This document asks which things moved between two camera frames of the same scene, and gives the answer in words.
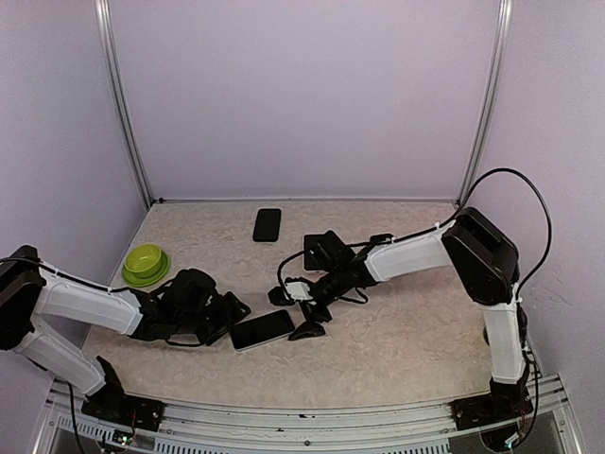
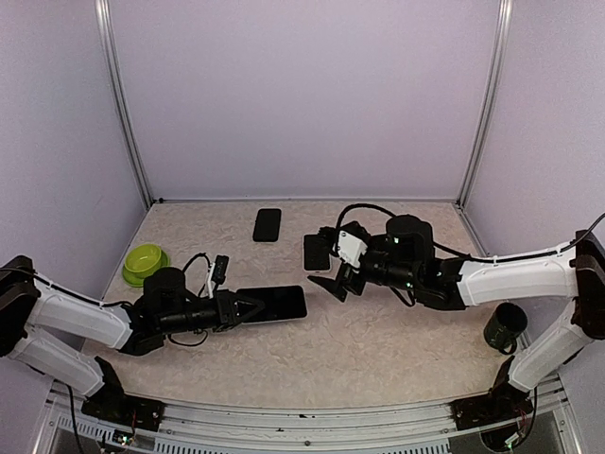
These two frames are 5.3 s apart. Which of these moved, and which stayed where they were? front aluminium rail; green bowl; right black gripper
Moved: right black gripper
Stayed: green bowl; front aluminium rail
